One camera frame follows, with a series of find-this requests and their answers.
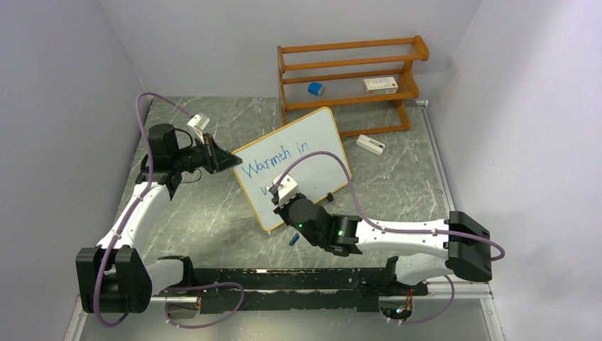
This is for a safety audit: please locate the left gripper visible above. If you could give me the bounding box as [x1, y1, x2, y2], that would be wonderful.
[171, 133, 241, 174]

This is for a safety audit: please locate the yellow framed whiteboard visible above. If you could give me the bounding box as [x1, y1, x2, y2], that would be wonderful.
[234, 107, 350, 231]

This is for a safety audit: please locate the blue marker cap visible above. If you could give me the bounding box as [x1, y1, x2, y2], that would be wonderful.
[288, 233, 300, 246]

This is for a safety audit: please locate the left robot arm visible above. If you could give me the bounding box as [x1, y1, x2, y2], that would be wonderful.
[76, 124, 242, 314]

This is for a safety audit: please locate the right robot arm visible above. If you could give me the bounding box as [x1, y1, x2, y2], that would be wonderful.
[270, 187, 493, 294]

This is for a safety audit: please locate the white whiteboard eraser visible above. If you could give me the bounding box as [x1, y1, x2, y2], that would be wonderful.
[356, 134, 385, 155]

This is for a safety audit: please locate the blue eraser block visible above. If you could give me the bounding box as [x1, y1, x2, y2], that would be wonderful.
[307, 82, 325, 97]

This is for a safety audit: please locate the orange wooden shelf rack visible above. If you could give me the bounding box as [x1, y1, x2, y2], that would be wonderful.
[277, 35, 430, 137]

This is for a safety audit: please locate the white red cardboard box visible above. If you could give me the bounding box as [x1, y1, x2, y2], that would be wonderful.
[363, 77, 398, 95]

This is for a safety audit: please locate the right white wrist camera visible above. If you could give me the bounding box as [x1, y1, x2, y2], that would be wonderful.
[268, 173, 299, 207]

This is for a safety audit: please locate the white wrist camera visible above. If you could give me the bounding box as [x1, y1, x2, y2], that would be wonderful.
[187, 114, 210, 144]
[268, 173, 299, 207]

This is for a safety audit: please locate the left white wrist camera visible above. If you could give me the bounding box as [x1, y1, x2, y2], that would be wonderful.
[187, 114, 210, 144]

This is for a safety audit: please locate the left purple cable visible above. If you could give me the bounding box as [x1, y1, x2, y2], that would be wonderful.
[92, 92, 194, 329]

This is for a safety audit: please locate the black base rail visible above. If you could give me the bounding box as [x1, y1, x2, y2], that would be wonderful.
[187, 267, 410, 314]

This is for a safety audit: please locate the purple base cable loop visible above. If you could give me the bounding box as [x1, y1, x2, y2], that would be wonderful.
[164, 282, 246, 330]

